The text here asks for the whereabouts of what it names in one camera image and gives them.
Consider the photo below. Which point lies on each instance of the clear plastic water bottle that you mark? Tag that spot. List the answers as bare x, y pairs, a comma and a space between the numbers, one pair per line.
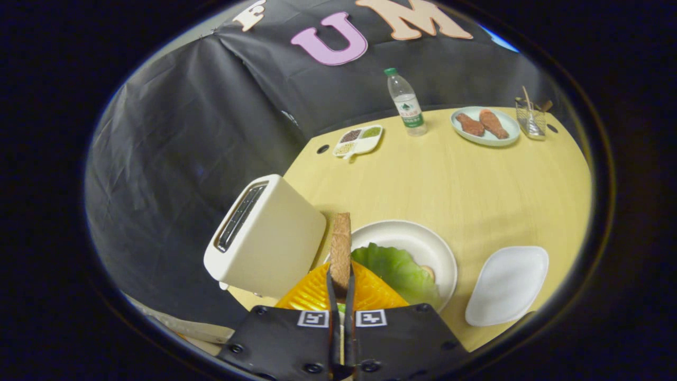
407, 106

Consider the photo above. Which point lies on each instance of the person's beige jacket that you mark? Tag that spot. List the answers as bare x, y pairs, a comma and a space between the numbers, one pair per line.
195, 330

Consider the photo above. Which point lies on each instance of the round cream plate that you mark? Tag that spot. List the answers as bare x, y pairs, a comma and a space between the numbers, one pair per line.
407, 235

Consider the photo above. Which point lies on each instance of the green lettuce leaf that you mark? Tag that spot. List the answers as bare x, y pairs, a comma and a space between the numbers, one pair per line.
396, 272

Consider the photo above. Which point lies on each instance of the white divided condiment dish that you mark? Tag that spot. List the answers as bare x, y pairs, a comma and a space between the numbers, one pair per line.
365, 144

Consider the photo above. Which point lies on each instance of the white rounded square plate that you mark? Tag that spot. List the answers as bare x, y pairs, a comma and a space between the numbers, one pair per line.
508, 286

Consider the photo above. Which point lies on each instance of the black backdrop cloth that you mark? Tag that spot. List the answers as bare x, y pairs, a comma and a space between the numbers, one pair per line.
185, 132

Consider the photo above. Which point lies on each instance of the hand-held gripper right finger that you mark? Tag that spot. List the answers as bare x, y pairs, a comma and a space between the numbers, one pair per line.
349, 328

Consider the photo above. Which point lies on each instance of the pale blue oval plate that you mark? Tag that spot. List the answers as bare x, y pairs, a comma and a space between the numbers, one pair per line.
510, 127

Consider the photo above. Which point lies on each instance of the white toaster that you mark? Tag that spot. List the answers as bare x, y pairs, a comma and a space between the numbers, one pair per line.
275, 243

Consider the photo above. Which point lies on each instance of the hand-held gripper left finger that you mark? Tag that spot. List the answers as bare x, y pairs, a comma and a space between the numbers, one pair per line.
332, 317

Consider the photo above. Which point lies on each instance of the plain bread slice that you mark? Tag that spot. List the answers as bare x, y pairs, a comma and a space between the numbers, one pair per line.
340, 248

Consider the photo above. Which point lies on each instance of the brown meat piece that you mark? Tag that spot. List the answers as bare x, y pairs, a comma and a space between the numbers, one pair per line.
469, 124
493, 123

